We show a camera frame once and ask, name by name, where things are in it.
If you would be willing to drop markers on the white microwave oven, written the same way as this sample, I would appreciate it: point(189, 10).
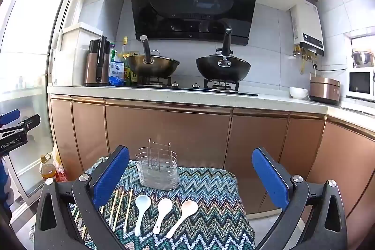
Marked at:
point(360, 83)

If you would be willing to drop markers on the blue white salt bag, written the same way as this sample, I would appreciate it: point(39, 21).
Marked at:
point(116, 72)

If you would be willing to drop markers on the white water heater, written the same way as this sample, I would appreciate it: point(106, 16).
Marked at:
point(307, 27)

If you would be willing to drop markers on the person's left hand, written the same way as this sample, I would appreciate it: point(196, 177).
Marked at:
point(3, 179)

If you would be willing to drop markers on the copper rice cooker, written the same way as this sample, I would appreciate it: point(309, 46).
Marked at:
point(323, 89)

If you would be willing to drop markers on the steel mixing bowl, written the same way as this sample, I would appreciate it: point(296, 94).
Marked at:
point(363, 58)

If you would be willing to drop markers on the yellow cap oil bottle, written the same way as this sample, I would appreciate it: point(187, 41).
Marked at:
point(125, 46)

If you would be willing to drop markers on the green bottle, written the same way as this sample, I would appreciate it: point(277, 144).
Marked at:
point(113, 55)

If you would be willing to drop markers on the white storage box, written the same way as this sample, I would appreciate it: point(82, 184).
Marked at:
point(77, 59)

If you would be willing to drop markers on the brass water pipes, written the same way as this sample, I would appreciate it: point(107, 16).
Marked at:
point(304, 56)

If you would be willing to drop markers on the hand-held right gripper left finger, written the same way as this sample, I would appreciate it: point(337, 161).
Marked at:
point(110, 176)

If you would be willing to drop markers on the black range hood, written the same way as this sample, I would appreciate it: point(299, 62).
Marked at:
point(193, 4)

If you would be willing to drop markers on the white bowl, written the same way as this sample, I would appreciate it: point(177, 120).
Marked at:
point(298, 92)

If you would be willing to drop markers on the glass sliding door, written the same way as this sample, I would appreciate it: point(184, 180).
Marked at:
point(29, 33)

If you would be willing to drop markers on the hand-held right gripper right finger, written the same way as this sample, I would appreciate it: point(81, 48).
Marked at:
point(269, 176)

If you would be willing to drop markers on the black gas stove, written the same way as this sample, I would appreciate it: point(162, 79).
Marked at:
point(187, 88)

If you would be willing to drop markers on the pale pink ceramic spoon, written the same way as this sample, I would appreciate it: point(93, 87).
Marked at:
point(189, 208)

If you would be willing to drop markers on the zigzag knitted cloth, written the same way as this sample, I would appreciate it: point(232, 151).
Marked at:
point(205, 209)

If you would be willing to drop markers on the copper lower cabinets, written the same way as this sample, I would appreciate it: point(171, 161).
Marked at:
point(175, 127)

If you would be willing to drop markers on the amber oil bottle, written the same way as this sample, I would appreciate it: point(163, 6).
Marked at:
point(48, 169)

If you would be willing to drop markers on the wall socket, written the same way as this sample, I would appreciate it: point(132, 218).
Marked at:
point(134, 52)

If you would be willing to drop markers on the light blue ceramic spoon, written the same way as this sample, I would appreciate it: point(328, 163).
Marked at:
point(142, 203)

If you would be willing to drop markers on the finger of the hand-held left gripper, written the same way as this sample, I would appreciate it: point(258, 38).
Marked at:
point(30, 122)
point(10, 117)

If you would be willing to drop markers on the brown electric kettle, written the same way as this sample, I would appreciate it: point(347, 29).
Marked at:
point(93, 68)

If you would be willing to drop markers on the white ceramic spoon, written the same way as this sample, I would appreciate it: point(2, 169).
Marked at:
point(164, 206)

